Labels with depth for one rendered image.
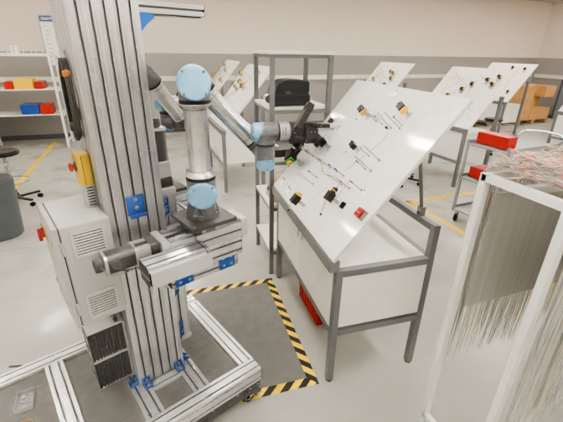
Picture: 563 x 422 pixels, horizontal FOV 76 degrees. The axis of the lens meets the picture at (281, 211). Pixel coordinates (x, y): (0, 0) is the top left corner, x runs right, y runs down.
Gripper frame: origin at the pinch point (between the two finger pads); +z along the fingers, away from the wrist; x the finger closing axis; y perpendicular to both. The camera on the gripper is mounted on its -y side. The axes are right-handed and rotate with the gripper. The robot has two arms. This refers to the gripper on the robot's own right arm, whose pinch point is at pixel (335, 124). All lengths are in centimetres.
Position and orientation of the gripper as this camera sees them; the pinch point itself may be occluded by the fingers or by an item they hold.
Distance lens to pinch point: 156.2
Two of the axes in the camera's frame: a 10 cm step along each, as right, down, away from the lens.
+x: 2.4, 2.7, -9.3
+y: 0.2, 9.6, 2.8
